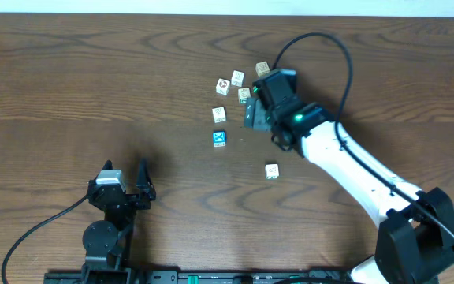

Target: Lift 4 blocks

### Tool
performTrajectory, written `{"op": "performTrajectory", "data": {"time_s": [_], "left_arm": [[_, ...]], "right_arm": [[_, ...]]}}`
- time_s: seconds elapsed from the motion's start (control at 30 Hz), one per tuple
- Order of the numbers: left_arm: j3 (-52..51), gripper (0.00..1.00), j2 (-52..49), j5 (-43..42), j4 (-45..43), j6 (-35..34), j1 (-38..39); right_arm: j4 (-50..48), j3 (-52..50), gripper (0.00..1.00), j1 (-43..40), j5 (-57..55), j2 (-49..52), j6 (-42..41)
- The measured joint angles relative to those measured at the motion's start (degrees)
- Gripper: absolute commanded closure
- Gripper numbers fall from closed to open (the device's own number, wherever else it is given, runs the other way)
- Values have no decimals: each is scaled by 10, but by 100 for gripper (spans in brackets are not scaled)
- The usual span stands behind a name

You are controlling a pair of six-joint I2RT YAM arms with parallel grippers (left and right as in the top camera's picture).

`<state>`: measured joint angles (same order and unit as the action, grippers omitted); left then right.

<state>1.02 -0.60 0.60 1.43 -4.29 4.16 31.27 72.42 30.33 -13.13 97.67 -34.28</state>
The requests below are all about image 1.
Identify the wooden block green letter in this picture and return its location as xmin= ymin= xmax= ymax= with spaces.
xmin=238 ymin=88 xmax=251 ymax=104

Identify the wooden block teal side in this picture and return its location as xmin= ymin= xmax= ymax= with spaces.
xmin=265 ymin=163 xmax=280 ymax=179

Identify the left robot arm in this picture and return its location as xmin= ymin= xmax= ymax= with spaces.
xmin=82 ymin=159 xmax=156 ymax=271

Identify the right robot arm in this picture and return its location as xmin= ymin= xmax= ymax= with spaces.
xmin=253 ymin=69 xmax=454 ymax=283

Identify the wooden block yellow edge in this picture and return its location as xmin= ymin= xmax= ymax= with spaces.
xmin=255 ymin=62 xmax=270 ymax=77

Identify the wooden block upper left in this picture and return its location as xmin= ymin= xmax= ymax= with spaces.
xmin=231 ymin=70 xmax=245 ymax=88

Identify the wooden block red picture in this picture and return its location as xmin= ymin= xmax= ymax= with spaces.
xmin=216 ymin=78 xmax=230 ymax=95

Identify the wooden block near blue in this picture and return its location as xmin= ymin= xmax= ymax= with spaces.
xmin=212 ymin=106 xmax=226 ymax=123

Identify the blue letter block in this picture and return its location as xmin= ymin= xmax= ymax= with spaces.
xmin=213 ymin=131 xmax=226 ymax=148

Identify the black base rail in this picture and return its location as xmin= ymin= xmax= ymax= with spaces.
xmin=43 ymin=270 xmax=353 ymax=284

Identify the right black cable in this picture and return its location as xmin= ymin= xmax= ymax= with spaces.
xmin=271 ymin=32 xmax=454 ymax=277

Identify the black cable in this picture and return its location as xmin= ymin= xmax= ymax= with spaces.
xmin=1 ymin=195 xmax=90 ymax=284
xmin=271 ymin=32 xmax=454 ymax=277

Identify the left black cable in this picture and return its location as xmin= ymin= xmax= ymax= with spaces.
xmin=1 ymin=195 xmax=90 ymax=284

